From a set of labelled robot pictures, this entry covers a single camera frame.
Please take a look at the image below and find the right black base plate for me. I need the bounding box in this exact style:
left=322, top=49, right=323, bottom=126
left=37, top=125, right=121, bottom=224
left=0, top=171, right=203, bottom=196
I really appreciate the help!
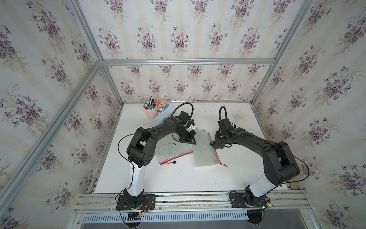
left=229, top=191, right=270, bottom=209

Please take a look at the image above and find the colourful marker box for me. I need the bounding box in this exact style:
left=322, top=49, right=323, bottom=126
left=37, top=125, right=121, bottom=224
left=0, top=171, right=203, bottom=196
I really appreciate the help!
left=155, top=100, right=170, bottom=113

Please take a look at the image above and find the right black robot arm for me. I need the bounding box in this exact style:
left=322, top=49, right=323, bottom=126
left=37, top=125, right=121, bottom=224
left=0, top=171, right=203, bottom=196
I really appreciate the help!
left=211, top=106, right=300, bottom=208

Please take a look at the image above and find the pink pen cup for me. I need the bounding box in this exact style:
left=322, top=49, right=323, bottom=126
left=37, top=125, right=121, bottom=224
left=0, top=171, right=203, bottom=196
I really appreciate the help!
left=145, top=107, right=158, bottom=120

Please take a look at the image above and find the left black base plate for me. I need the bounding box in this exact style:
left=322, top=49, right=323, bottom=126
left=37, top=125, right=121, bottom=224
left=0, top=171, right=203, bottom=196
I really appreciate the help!
left=116, top=194, right=156, bottom=211

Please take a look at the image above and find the light blue pencil case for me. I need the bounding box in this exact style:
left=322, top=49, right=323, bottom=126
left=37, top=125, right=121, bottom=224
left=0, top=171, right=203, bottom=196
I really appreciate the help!
left=154, top=104, right=176, bottom=123

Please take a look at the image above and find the white ventilation grille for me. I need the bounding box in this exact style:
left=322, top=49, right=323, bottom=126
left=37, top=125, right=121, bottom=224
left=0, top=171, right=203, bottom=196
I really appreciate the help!
left=82, top=210, right=249, bottom=224

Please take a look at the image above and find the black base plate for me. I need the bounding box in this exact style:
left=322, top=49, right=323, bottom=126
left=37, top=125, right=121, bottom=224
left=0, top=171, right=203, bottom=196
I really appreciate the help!
left=116, top=194, right=156, bottom=211
left=229, top=191, right=270, bottom=209

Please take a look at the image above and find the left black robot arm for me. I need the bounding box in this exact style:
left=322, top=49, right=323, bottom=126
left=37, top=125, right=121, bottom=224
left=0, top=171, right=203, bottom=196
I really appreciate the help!
left=117, top=102, right=196, bottom=206

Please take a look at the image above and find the aluminium mounting rail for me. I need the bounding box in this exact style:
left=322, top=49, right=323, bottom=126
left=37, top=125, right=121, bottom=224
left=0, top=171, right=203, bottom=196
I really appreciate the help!
left=72, top=190, right=311, bottom=214

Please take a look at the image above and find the mesh document bag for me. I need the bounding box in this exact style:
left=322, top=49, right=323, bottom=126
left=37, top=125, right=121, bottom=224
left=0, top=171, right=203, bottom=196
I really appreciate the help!
left=193, top=129, right=227, bottom=168
left=155, top=133, right=193, bottom=165

